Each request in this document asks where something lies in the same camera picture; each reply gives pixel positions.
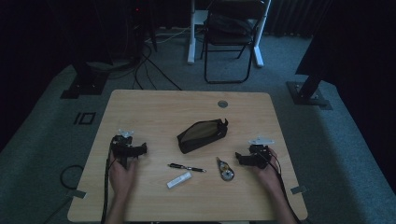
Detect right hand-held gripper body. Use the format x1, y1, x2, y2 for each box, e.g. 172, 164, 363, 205
247, 135, 276, 170

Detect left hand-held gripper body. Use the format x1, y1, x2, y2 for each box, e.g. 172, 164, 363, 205
110, 129, 138, 170

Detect correction tape dispenser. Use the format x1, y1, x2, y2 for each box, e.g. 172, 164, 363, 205
216, 157, 235, 182

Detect white eraser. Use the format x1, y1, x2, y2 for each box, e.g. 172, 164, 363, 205
166, 171, 192, 189

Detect black mesh pencil case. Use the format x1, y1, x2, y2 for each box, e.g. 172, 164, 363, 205
177, 118, 229, 155

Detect black pen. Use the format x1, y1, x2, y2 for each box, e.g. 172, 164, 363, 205
167, 162, 207, 174

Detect person's right hand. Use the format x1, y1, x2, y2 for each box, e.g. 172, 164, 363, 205
252, 147, 283, 195

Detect person's left hand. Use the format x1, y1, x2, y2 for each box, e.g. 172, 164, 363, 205
108, 154, 138, 200

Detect black floor tape marks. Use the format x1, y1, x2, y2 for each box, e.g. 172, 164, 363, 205
73, 111, 97, 126

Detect grey tape strip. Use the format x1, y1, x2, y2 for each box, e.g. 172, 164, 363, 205
290, 185, 308, 196
66, 189, 88, 200

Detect black stand with flat base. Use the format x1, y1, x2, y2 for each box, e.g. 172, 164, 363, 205
60, 60, 110, 100

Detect black slanted stand with base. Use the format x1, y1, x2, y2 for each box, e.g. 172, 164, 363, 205
286, 73, 333, 111

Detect black folding chair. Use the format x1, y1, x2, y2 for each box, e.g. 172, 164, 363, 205
200, 0, 266, 85

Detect dark equipment tower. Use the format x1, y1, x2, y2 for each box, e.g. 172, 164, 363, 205
122, 0, 148, 63

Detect dark bag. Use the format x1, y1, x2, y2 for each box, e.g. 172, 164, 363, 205
205, 12, 255, 35

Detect dark curtain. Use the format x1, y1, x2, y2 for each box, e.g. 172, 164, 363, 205
267, 0, 332, 39

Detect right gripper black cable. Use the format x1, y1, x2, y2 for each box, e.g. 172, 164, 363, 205
258, 151, 304, 224

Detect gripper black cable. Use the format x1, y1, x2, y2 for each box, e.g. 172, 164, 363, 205
258, 151, 304, 224
100, 138, 119, 224

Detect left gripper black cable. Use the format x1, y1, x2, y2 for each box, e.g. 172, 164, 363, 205
100, 138, 119, 224

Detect black floor cables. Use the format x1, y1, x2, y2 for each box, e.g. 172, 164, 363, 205
133, 43, 183, 91

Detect white desk frame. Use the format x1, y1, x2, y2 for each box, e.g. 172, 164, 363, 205
186, 0, 273, 68

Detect white floor cable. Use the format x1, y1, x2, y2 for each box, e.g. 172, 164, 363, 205
145, 25, 191, 45

